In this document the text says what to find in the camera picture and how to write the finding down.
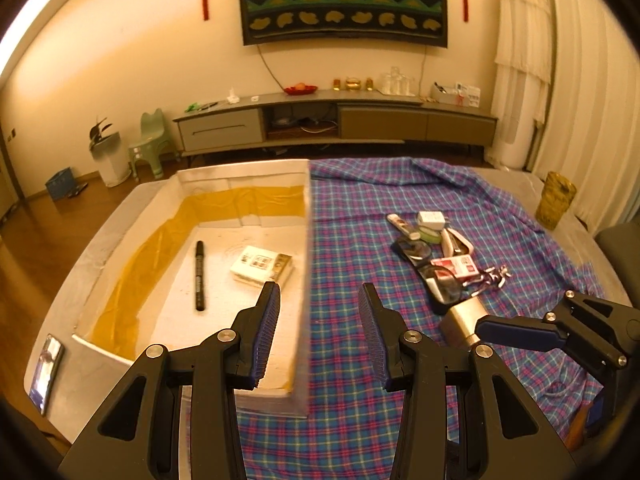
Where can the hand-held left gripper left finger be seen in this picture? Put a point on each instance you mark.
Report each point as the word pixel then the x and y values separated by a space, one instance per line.
pixel 267 330

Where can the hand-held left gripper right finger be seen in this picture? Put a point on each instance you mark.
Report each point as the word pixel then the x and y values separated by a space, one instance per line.
pixel 372 340

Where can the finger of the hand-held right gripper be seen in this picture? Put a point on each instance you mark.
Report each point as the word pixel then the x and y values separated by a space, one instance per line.
pixel 515 334
pixel 609 400

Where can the white foam box container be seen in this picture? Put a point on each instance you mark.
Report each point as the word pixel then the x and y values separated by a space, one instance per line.
pixel 165 310

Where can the white stapler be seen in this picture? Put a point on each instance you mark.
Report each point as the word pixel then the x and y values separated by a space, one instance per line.
pixel 456 244

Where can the white lip balm stick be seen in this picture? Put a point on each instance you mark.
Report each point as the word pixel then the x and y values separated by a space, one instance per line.
pixel 400 224

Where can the silver metal clip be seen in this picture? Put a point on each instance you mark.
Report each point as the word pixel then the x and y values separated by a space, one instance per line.
pixel 487 277

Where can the white printed card box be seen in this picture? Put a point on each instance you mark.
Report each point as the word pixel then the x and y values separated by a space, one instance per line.
pixel 255 266

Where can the black marker pen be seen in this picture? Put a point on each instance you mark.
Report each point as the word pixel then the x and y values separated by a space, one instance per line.
pixel 199 280

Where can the red card box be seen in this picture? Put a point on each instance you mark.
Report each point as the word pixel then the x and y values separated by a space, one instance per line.
pixel 452 266

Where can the black round lens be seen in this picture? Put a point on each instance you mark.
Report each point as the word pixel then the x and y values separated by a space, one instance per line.
pixel 410 250

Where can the blue plaid cloth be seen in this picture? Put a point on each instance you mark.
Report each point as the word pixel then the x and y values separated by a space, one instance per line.
pixel 350 240

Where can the grey chair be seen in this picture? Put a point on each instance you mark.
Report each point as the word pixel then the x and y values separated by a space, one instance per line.
pixel 620 260

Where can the white charger plug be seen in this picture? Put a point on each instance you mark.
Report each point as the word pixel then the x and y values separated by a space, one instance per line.
pixel 432 219

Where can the amber glass vase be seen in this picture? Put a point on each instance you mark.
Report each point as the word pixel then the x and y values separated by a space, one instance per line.
pixel 555 202

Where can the grey television cabinet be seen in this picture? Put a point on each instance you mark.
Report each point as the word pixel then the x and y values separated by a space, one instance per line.
pixel 380 120

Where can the green plastic child chair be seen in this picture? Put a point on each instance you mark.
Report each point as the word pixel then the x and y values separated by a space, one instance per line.
pixel 150 142

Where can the smartphone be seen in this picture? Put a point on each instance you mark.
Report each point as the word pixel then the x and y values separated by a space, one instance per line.
pixel 46 375

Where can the white trash bin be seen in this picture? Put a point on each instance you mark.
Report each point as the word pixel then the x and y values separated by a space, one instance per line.
pixel 112 160

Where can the small green object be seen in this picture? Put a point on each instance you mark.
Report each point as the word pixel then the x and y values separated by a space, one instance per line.
pixel 192 107

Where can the small white figurine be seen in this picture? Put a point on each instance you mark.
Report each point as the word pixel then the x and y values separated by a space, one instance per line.
pixel 232 96

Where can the red fruit plate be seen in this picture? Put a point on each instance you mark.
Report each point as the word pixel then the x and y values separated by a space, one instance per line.
pixel 300 89

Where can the white storage box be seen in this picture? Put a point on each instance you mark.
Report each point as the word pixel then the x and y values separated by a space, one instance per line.
pixel 457 95

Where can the blue plastic crate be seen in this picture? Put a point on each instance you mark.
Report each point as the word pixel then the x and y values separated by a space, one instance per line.
pixel 62 185

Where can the round amber jar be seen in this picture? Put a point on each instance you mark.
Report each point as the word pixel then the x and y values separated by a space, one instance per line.
pixel 353 84

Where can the set of clear glass cups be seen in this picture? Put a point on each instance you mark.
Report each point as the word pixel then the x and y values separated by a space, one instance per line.
pixel 397 82

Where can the white curtain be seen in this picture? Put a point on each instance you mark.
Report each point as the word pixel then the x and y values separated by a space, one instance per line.
pixel 595 85

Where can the dark leafy object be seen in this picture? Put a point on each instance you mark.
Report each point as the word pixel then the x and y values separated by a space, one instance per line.
pixel 100 129

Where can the air conditioner with lace cover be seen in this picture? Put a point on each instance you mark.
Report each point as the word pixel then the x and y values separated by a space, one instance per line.
pixel 517 60

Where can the television with patterned cover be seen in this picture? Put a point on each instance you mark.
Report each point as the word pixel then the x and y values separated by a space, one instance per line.
pixel 340 0

